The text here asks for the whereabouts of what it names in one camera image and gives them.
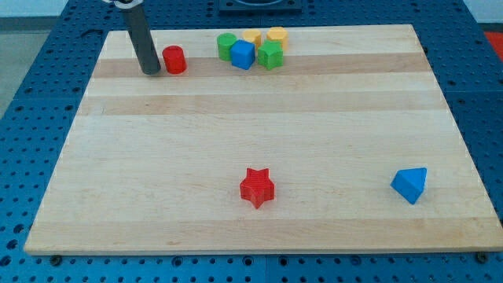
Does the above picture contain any red cylinder block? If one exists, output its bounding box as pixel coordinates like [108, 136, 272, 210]
[162, 46, 187, 74]

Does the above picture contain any red star block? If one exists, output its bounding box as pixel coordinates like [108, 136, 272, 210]
[240, 167, 275, 209]

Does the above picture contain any green star block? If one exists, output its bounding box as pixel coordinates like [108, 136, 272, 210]
[257, 40, 284, 70]

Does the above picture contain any blue cube block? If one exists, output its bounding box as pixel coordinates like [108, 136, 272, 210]
[230, 40, 255, 70]

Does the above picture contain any light wooden board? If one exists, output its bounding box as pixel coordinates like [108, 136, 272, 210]
[24, 24, 502, 255]

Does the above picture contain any green cylinder block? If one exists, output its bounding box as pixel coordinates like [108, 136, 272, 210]
[217, 32, 237, 61]

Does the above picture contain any yellow cylinder block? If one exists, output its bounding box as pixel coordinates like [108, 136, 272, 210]
[241, 28, 262, 49]

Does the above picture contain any yellow hexagon block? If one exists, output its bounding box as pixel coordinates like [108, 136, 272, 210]
[266, 27, 288, 50]

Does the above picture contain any blue triangle block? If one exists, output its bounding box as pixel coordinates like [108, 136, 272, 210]
[391, 167, 428, 204]

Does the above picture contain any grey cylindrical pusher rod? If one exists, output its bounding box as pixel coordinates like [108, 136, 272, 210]
[104, 0, 161, 75]

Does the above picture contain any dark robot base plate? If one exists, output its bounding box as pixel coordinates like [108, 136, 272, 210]
[217, 0, 303, 13]

